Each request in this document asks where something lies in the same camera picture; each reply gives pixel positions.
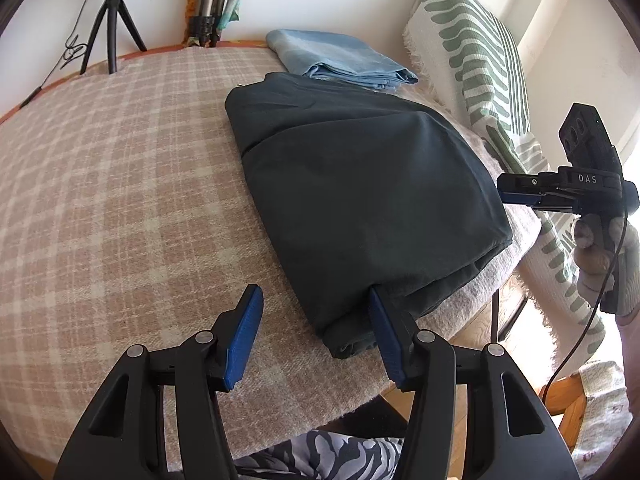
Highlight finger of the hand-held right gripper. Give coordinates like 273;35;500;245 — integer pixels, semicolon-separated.
496;171;562;209

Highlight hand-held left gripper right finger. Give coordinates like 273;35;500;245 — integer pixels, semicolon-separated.
367;287;581;480

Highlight beige plaid blanket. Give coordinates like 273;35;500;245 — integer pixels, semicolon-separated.
0;40;544;461

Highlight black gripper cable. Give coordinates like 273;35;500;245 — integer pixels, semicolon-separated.
542;210;629;402

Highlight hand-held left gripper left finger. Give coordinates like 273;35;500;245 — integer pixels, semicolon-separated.
52;284;265;480

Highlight white embroidered cloth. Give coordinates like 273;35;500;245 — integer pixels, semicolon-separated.
570;359;632;472

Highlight folded light blue cloth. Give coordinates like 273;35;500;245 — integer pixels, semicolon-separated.
265;29;419;92

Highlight wooden chair frame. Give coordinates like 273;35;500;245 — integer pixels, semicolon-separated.
542;367;590;437

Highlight dark grey pants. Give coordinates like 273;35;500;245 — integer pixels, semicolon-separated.
224;71;514;360

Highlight person's right hand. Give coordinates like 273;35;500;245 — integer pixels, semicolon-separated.
572;214;640;319

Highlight black tripod cable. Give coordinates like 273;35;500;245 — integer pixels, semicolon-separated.
19;0;103;109

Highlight black tripod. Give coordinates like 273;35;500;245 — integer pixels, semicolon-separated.
79;0;149;76

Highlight bundle of dark poles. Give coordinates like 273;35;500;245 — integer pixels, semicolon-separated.
186;0;227;49

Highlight white green patterned throw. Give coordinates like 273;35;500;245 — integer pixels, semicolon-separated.
402;0;608;363

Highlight person's patterned clothing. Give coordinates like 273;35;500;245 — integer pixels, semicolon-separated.
232;434;407;480

